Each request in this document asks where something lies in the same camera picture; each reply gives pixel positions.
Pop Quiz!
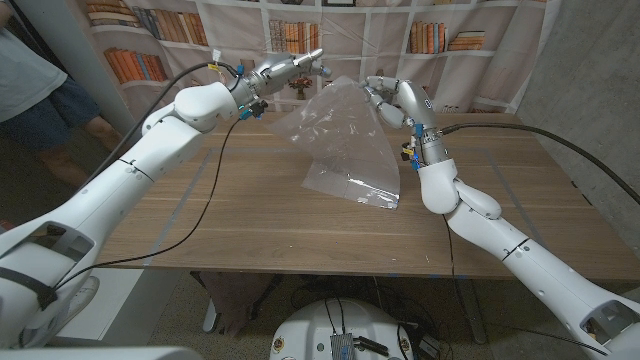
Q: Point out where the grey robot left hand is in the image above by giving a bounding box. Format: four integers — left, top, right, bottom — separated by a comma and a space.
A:
248, 47, 333, 98

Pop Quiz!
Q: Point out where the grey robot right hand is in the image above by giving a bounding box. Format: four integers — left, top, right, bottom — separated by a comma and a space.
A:
362, 74, 439, 137

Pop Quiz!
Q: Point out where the clear plastic bag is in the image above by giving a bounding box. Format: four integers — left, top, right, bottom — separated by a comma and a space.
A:
267, 74, 402, 210

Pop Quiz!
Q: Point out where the printed bookshelf backdrop cloth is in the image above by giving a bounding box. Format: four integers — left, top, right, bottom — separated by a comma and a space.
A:
74, 0, 564, 132

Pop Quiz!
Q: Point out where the grey table leg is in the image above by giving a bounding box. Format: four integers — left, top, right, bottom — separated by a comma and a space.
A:
455, 277, 487, 345

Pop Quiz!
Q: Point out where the black power adapter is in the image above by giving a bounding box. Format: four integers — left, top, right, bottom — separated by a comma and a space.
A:
418, 334, 442, 359

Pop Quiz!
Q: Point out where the white robot torso base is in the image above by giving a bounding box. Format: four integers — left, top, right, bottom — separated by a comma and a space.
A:
269, 298, 415, 360

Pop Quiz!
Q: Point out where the black connector on torso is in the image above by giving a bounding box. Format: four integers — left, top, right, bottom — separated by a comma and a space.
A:
353, 336, 391, 358

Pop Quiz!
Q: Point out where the grey finned electronics module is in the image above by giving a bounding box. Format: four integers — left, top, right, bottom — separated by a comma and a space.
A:
329, 333, 355, 360

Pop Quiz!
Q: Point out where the white table leg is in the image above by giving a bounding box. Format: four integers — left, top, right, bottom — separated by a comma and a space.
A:
202, 298, 222, 335

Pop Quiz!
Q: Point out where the person in white shirt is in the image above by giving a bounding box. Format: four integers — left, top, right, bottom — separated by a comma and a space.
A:
0, 2, 124, 189

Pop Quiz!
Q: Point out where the person in grey trousers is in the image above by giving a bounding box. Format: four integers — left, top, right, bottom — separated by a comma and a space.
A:
62, 276, 101, 324

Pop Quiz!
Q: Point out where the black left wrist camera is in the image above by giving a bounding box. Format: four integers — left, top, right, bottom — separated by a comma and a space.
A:
238, 99, 269, 121

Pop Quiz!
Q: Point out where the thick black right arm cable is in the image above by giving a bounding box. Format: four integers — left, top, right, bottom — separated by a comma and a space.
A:
437, 122, 640, 206

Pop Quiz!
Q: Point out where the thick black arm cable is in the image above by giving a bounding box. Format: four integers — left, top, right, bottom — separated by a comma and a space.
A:
74, 60, 240, 194
437, 122, 640, 206

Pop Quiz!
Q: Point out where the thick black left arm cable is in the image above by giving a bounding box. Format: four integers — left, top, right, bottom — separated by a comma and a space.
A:
74, 60, 240, 194

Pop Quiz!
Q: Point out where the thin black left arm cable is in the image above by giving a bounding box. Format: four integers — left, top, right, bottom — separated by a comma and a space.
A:
49, 114, 244, 294

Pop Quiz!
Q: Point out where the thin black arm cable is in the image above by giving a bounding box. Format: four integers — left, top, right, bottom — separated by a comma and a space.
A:
442, 214, 609, 356
49, 114, 244, 294

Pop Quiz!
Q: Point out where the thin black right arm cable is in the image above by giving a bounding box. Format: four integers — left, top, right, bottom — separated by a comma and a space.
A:
442, 214, 609, 356

